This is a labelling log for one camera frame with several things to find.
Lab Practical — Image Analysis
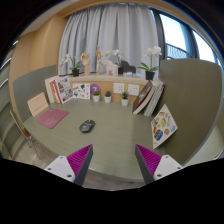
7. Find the wooden hand model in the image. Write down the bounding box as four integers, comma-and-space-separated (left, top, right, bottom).
80, 52, 91, 77

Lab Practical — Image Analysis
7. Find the pink mouse pad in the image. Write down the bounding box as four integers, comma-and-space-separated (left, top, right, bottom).
35, 108, 70, 130

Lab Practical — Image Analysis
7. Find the wooden chair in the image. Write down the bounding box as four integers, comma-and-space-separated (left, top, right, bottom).
9, 109, 41, 159

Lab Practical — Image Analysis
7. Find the window with dark frame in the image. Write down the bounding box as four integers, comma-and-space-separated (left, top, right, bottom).
151, 8, 223, 68

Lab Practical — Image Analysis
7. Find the pink horse figure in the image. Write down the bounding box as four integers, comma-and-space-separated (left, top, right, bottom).
101, 59, 119, 77

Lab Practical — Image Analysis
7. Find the pale peach booklet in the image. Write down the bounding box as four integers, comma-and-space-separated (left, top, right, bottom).
27, 92, 50, 118

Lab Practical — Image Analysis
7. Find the dark grey computer mouse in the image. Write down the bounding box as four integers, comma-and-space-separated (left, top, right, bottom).
79, 119, 96, 134

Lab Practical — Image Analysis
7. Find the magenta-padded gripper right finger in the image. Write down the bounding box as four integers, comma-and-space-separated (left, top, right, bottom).
134, 143, 183, 185

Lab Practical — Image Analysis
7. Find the wooden artist mannequin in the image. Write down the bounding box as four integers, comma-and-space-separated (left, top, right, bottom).
95, 44, 104, 74

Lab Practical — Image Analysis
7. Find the white orchid in black pot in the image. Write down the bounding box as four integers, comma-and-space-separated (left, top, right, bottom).
137, 45, 163, 81
105, 49, 125, 75
59, 53, 83, 78

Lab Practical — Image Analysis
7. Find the small plant in white pot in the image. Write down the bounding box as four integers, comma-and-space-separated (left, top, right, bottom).
92, 89, 101, 103
104, 90, 112, 104
120, 91, 130, 107

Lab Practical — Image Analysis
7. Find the white illustrated sticker card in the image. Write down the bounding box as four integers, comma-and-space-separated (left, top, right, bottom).
71, 82, 92, 100

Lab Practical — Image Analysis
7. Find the wooden desk shelf ledge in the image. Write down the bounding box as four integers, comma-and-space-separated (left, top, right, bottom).
44, 73, 149, 104

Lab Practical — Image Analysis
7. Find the purple round number sign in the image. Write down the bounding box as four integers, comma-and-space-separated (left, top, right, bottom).
89, 83, 102, 96

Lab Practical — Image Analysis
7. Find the grey-green desk divider panel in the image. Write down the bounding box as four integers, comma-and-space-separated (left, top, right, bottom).
12, 64, 58, 123
159, 58, 224, 164

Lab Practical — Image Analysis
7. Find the white wall socket plate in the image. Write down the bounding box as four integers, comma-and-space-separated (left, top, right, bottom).
127, 83, 140, 97
113, 82, 125, 95

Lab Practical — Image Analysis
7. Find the photo-cover magazine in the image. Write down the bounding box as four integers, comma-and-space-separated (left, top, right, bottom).
53, 76, 74, 104

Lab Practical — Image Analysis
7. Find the black horse figure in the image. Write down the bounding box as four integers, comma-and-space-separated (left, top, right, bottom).
120, 60, 137, 75

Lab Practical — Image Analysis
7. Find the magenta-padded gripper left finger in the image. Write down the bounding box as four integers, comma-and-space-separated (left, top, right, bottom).
44, 143, 94, 187

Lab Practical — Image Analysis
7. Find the grey curtain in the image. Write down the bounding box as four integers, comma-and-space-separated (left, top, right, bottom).
58, 3, 161, 76

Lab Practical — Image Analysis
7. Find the colourful food illustration card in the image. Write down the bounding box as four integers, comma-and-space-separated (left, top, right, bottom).
150, 103, 179, 150

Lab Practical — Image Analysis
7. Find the red-spined book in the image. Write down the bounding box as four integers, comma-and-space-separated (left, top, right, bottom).
50, 79, 63, 105

